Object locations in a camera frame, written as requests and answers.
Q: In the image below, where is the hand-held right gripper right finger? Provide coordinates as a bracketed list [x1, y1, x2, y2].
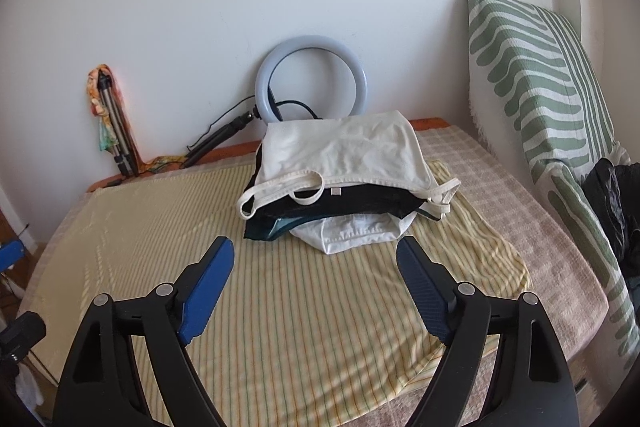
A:
[395, 237, 583, 427]

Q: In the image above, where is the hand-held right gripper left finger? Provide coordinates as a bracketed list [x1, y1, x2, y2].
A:
[50, 235, 236, 427]

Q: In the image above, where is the white camisole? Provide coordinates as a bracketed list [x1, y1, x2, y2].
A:
[237, 109, 461, 222]

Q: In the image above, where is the white cloth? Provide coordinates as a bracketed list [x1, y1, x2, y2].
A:
[14, 357, 45, 410]

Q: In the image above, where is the blue board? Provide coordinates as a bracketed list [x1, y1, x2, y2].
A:
[0, 241, 24, 275]

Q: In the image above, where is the teal folded garment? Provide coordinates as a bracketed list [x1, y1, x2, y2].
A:
[244, 216, 306, 242]

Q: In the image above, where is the yellow striped sheet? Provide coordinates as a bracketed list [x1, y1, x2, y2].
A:
[17, 159, 533, 427]

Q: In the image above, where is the white folded garment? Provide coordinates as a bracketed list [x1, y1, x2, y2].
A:
[289, 213, 418, 255]

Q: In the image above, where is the black folded garment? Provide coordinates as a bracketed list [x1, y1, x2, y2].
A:
[244, 147, 426, 238]

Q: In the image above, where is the colourful patterned scarf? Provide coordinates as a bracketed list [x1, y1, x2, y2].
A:
[86, 66, 113, 152]

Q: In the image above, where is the silver folded tripod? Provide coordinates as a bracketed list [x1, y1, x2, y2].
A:
[97, 74, 138, 178]

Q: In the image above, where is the black plastic bag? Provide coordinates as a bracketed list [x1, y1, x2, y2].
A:
[582, 157, 640, 280]

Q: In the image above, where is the green patterned pillow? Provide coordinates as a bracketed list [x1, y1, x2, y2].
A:
[466, 0, 640, 373]

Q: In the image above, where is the black ring light stand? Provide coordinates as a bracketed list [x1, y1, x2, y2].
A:
[184, 109, 258, 168]

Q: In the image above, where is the black ring light cable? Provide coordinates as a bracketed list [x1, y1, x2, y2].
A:
[187, 94, 321, 152]

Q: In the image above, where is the white ring light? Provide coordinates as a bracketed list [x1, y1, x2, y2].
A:
[255, 35, 372, 125]

